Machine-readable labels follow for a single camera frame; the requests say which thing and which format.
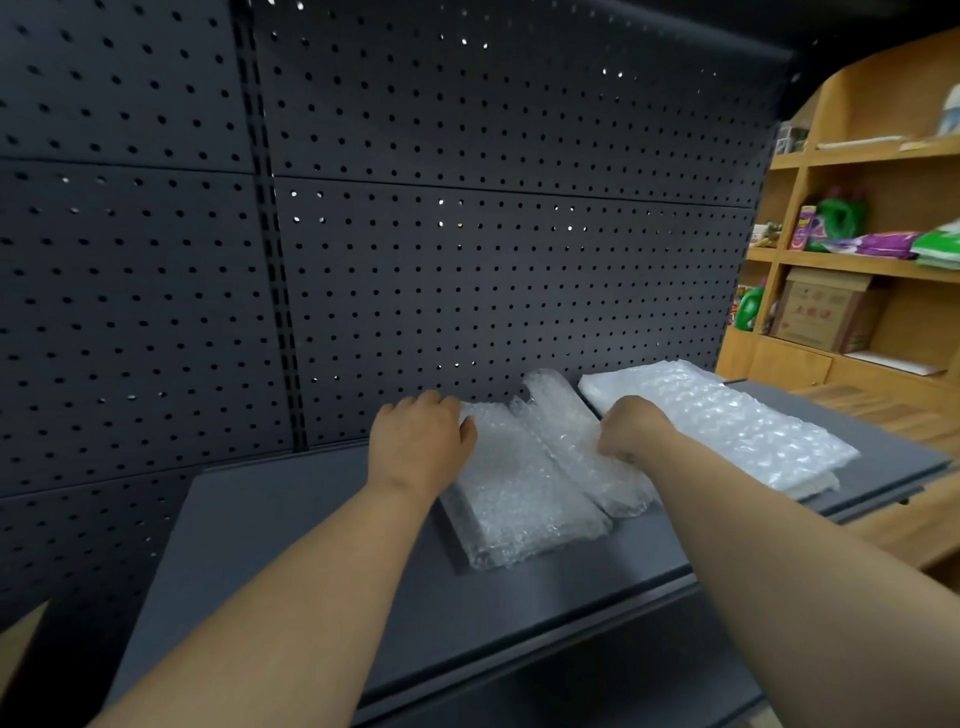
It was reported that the green and white packet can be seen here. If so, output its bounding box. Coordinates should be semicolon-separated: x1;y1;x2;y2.
910;220;960;271

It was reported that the green detergent bottle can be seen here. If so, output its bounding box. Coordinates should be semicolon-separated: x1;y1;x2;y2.
731;281;768;333

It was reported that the purple packet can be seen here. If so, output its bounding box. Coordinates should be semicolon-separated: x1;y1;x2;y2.
851;231;924;261

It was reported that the person's right hand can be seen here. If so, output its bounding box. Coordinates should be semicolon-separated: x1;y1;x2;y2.
596;395;677;465

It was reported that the brown cardboard box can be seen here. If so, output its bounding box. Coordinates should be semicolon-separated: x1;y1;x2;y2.
768;267;888;355

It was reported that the person's left forearm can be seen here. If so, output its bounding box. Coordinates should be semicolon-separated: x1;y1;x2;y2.
88;476;445;728

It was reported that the dark grey metal shelf board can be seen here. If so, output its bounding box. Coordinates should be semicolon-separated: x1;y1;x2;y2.
105;378;954;728

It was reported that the green and purple pouch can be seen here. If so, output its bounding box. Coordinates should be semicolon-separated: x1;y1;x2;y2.
813;195;873;246

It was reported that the flat white sheet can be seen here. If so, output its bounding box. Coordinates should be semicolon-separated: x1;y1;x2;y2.
815;134;910;150

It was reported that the white paper sheet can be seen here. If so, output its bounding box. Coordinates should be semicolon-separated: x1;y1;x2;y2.
843;348;951;377

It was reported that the wooden shelf unit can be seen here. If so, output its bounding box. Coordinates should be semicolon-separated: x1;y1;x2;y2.
712;26;960;421

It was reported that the person's left hand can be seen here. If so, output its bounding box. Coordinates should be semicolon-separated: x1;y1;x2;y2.
371;389;479;499

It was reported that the black pegboard back panel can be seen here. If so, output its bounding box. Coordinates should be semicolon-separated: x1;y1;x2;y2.
0;0;798;676

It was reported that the small-bubble wrap pack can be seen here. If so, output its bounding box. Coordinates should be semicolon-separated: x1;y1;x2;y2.
438;401;614;571
508;367;663;520

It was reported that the large-bubble wrap sheet stack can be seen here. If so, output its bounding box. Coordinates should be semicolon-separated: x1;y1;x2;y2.
577;358;861;501

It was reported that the person's right forearm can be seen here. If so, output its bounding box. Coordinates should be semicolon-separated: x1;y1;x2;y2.
633;423;960;728

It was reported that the pink and purple box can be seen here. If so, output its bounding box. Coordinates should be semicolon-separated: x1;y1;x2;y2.
788;204;820;252

